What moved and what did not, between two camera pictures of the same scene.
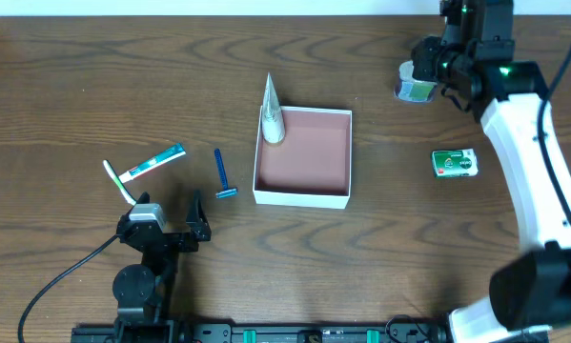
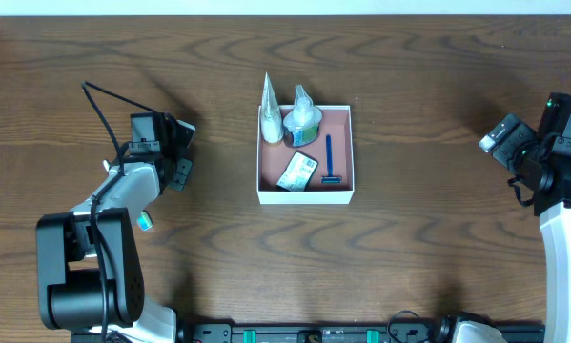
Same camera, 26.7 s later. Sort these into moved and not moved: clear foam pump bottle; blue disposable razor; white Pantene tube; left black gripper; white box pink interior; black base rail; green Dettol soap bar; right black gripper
Moved: left black gripper; right black gripper; green Dettol soap bar; clear foam pump bottle; blue disposable razor
Not moved: white Pantene tube; white box pink interior; black base rail
